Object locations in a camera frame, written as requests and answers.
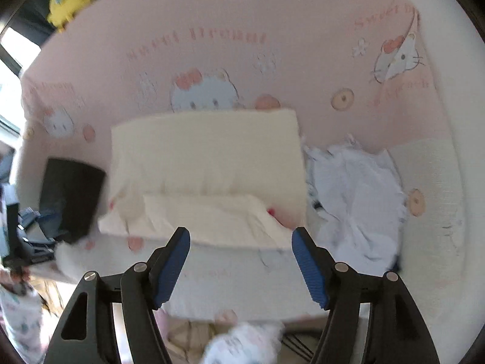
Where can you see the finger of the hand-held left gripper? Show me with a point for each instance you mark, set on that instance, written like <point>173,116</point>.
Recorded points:
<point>38,231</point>

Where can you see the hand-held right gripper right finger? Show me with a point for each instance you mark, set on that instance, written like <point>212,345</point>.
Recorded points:
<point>310,273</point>

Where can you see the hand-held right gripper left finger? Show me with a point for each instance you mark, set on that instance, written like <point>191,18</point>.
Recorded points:
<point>172,273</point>

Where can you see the white printed garment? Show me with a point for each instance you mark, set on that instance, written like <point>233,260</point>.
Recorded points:
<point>356,197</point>

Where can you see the cream garment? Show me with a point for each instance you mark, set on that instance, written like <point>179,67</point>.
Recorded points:
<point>208,151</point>

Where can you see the black cloth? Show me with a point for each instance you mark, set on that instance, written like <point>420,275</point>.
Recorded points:
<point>72,197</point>

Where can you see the person's printed pajamas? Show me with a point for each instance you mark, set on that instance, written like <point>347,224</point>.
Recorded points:
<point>19,318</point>

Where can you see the bright window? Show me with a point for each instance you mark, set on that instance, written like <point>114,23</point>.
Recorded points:
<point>15,49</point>

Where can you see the pink cartoon cat printed blanket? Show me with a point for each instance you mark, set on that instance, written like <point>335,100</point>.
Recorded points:
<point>303,64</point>

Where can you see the yellow plush toy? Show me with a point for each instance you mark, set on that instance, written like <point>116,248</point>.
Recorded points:
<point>70,0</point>

